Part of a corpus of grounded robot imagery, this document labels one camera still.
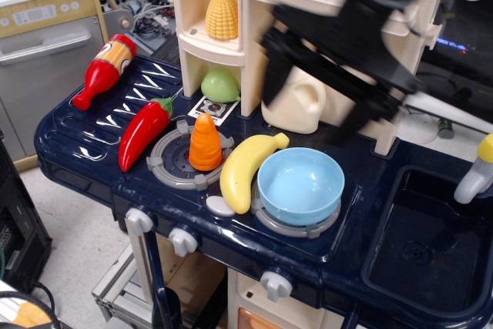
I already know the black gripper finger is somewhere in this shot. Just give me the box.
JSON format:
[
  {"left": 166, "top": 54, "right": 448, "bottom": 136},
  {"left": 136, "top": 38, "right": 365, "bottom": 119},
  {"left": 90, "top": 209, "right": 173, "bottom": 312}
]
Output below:
[
  {"left": 330, "top": 105, "right": 372, "bottom": 146},
  {"left": 262, "top": 42, "right": 293, "bottom": 106}
]

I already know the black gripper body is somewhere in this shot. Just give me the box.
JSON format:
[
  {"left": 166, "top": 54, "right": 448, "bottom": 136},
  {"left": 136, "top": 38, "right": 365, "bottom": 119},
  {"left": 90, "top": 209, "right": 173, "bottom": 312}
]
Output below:
[{"left": 261, "top": 0, "right": 424, "bottom": 120}]

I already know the orange toy carrot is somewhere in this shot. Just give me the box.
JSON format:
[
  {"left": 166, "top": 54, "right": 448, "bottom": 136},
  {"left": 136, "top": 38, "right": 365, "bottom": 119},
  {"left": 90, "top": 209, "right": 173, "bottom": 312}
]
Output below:
[{"left": 189, "top": 113, "right": 223, "bottom": 172}]

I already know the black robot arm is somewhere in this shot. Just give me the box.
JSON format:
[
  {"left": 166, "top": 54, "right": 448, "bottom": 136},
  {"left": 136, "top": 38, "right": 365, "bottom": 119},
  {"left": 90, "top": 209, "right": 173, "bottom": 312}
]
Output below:
[{"left": 261, "top": 0, "right": 427, "bottom": 144}]

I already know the light blue plastic bowl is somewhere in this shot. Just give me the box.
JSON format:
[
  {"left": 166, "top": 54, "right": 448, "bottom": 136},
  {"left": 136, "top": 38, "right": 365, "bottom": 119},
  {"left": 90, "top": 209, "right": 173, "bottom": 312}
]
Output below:
[{"left": 257, "top": 147, "right": 345, "bottom": 226}]

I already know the cream toy detergent jug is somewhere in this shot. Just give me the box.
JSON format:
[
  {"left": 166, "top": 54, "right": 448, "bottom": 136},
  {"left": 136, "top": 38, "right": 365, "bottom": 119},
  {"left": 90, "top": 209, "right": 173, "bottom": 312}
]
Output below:
[{"left": 261, "top": 67, "right": 326, "bottom": 134}]

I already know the green toy pear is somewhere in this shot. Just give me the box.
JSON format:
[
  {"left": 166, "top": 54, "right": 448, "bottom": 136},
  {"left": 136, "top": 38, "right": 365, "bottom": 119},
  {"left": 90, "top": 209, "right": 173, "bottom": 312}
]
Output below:
[{"left": 200, "top": 68, "right": 241, "bottom": 103}]

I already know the yellow toy corn cob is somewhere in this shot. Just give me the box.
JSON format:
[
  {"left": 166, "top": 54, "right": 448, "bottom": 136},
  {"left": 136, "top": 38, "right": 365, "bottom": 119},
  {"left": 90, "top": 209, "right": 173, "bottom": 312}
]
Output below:
[{"left": 205, "top": 0, "right": 239, "bottom": 40}]

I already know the cream toy kitchen shelf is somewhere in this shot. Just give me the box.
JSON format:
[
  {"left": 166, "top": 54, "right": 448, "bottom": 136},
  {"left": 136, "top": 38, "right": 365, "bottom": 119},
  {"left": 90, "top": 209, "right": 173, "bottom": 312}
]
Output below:
[{"left": 169, "top": 0, "right": 444, "bottom": 156}]

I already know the grey right stove burner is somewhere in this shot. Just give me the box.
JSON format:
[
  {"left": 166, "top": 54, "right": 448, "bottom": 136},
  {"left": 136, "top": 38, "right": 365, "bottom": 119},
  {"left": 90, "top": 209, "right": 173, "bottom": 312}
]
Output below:
[{"left": 250, "top": 190, "right": 341, "bottom": 239}]

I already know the grey stove burner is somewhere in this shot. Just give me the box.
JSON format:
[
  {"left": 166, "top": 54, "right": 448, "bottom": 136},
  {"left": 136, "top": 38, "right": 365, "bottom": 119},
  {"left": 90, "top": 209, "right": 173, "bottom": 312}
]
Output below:
[
  {"left": 146, "top": 120, "right": 235, "bottom": 191},
  {"left": 250, "top": 190, "right": 341, "bottom": 239}
]

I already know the yellow toy banana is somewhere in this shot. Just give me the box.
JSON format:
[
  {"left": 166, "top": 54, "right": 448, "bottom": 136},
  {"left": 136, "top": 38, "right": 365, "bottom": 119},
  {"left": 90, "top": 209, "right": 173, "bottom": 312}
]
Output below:
[{"left": 220, "top": 133, "right": 290, "bottom": 214}]

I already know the green can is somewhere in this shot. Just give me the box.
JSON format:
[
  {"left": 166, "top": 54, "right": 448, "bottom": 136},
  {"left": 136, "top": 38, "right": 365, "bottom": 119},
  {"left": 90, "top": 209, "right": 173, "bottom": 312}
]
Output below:
[{"left": 438, "top": 119, "right": 454, "bottom": 139}]

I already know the navy toy kitchen counter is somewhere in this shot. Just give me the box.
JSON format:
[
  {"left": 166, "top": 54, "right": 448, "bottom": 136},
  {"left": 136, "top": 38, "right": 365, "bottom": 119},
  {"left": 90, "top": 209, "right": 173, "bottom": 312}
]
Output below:
[{"left": 35, "top": 56, "right": 492, "bottom": 328}]

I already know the grey oval button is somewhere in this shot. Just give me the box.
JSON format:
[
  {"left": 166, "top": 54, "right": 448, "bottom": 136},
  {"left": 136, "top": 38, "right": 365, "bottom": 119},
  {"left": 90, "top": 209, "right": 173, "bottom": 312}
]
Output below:
[{"left": 206, "top": 196, "right": 236, "bottom": 217}]

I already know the grey left stove burner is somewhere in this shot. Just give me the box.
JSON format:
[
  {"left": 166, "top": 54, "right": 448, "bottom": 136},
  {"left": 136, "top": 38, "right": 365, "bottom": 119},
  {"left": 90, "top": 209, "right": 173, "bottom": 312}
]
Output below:
[{"left": 146, "top": 120, "right": 235, "bottom": 191}]

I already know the red toy chili pepper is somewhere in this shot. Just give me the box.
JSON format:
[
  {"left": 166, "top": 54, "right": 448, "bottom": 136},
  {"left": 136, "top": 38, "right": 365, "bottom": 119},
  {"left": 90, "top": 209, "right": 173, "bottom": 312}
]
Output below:
[{"left": 119, "top": 97, "right": 173, "bottom": 172}]

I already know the grey yellow toy faucet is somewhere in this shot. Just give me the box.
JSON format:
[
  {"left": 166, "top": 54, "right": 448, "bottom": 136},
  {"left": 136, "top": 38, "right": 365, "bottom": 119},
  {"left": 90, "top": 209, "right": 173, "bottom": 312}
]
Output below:
[{"left": 454, "top": 133, "right": 492, "bottom": 204}]

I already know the grey right stove knob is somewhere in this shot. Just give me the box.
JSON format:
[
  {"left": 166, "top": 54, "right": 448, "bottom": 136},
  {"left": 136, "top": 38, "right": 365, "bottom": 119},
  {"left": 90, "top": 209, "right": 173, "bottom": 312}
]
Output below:
[{"left": 260, "top": 271, "right": 293, "bottom": 302}]

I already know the grey stove knob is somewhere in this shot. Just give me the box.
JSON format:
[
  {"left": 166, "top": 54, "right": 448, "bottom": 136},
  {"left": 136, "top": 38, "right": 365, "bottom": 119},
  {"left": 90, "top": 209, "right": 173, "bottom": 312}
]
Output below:
[
  {"left": 260, "top": 271, "right": 293, "bottom": 302},
  {"left": 125, "top": 208, "right": 154, "bottom": 237},
  {"left": 169, "top": 227, "right": 198, "bottom": 257}
]

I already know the red toy ketchup bottle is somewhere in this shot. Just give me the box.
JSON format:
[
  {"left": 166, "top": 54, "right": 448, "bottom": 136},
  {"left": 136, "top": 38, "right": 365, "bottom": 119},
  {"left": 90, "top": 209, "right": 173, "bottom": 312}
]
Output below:
[{"left": 72, "top": 34, "right": 137, "bottom": 110}]

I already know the grey middle stove knob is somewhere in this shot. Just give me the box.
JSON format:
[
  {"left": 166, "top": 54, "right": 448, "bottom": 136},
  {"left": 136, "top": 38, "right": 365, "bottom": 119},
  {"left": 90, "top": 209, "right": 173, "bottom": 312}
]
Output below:
[{"left": 169, "top": 227, "right": 198, "bottom": 257}]

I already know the grey left stove knob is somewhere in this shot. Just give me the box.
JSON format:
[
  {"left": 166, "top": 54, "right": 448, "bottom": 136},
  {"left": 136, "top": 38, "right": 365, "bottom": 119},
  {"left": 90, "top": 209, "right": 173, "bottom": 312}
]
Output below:
[{"left": 125, "top": 208, "right": 154, "bottom": 237}]

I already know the wooden toy dishwasher cabinet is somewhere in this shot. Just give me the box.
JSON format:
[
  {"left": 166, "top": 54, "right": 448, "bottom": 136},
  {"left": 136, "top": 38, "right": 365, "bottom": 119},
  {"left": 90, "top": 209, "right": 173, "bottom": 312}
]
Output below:
[{"left": 1, "top": 0, "right": 133, "bottom": 171}]

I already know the black computer case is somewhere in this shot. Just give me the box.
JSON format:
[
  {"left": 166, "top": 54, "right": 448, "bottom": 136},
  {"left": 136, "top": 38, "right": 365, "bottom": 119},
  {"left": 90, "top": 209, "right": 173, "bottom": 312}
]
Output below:
[{"left": 1, "top": 145, "right": 52, "bottom": 293}]

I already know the aluminium extrusion frame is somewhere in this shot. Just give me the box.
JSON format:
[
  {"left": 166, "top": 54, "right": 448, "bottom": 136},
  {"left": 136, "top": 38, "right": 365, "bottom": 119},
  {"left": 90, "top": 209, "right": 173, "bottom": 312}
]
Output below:
[{"left": 92, "top": 244, "right": 153, "bottom": 328}]

